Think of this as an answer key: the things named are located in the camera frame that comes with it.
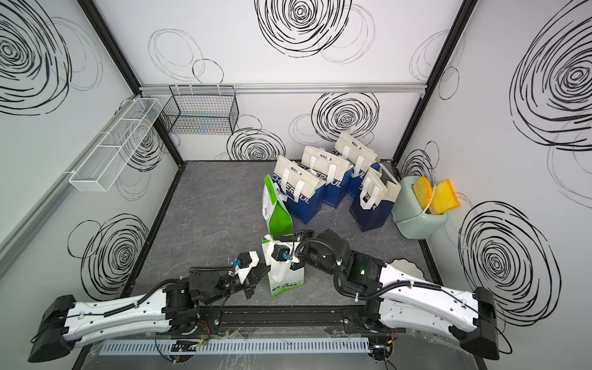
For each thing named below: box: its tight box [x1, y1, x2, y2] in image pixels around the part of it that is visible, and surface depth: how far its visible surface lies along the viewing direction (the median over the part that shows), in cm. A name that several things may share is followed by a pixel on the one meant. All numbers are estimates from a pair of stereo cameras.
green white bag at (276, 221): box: [262, 174, 293, 238], surface depth 82 cm
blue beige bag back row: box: [331, 131, 382, 198], surface depth 94 cm
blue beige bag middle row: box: [296, 145, 354, 209], surface depth 91 cm
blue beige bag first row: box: [272, 154, 327, 225], surface depth 87 cm
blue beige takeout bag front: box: [349, 161, 402, 233], surface depth 82 cm
